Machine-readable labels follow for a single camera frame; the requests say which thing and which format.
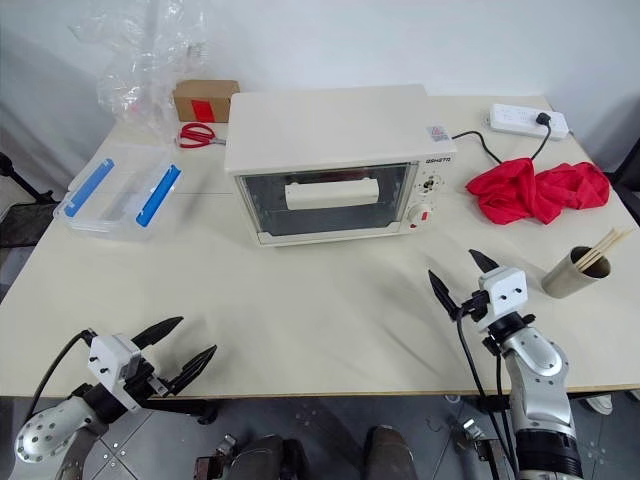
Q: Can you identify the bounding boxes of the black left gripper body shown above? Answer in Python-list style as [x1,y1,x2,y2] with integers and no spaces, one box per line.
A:
[121,345,174,410]

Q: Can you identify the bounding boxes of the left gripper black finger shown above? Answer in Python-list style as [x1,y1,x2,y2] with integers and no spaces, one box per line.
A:
[131,315,185,350]
[166,344,219,398]

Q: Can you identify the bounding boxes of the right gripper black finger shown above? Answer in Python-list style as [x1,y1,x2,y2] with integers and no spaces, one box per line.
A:
[427,269,459,322]
[467,248,499,275]

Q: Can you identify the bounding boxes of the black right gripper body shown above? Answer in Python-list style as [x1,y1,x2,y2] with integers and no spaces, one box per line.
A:
[451,289,491,322]

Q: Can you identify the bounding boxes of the oven timer knob with scale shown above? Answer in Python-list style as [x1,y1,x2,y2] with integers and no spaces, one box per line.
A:
[418,173,446,195]

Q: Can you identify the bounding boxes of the cream toaster oven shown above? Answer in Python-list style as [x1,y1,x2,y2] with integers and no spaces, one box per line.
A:
[223,83,458,249]

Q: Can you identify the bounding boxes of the black table caster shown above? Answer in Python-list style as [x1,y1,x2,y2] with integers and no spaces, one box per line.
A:
[196,401,220,427]

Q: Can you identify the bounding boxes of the red cloth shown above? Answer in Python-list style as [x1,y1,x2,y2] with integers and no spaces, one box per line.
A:
[465,156,613,227]

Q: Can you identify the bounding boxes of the metal cylinder cup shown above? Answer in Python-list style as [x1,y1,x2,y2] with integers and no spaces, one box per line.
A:
[541,245,614,302]

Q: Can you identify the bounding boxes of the wooden chopstick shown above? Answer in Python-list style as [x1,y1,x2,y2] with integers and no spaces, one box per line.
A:
[585,230,632,266]
[579,227,617,269]
[592,233,635,264]

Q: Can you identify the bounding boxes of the dark rounded shape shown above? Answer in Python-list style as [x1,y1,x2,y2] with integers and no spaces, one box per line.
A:
[243,433,307,480]
[361,424,412,480]

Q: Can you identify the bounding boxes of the clear plastic box blue clasps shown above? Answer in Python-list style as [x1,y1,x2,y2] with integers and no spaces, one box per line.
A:
[52,144,184,244]

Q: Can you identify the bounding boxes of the white power strip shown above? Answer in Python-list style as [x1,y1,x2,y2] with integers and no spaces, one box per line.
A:
[481,102,572,141]

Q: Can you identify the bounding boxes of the white shoe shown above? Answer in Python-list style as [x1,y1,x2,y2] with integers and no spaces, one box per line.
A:
[583,393,615,416]

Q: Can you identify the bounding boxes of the black metal stand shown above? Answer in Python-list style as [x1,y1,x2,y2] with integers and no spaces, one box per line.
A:
[0,151,56,250]

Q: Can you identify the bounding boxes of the brown cardboard box red tape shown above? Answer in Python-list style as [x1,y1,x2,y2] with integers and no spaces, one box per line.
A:
[172,79,242,124]

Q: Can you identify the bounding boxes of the clear crumpled plastic bag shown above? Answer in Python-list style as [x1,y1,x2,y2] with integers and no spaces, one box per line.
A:
[68,0,209,147]

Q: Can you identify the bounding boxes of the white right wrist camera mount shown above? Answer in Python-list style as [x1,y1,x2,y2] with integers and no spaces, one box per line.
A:
[476,267,529,332]

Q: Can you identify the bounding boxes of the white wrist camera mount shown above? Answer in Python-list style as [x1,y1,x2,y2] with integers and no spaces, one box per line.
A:
[476,267,529,332]
[86,333,145,397]

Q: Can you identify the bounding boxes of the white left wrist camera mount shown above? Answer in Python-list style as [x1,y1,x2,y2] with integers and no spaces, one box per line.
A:
[86,333,145,397]

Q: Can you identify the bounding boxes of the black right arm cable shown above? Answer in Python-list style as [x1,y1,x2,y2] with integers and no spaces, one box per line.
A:
[455,308,522,480]

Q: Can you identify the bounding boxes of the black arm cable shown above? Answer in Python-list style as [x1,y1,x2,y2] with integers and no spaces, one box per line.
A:
[455,308,522,480]
[24,328,97,427]

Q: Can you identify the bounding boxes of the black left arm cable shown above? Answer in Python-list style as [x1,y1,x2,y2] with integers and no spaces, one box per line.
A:
[24,328,97,427]

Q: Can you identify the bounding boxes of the black power cord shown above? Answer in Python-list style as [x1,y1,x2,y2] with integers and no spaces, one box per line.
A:
[451,113,554,167]

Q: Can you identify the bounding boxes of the glass oven door white handle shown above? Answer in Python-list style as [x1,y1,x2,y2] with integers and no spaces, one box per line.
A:
[234,160,419,237]

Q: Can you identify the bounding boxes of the red handled scissors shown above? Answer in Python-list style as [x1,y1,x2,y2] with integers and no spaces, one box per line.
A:
[177,122,229,150]

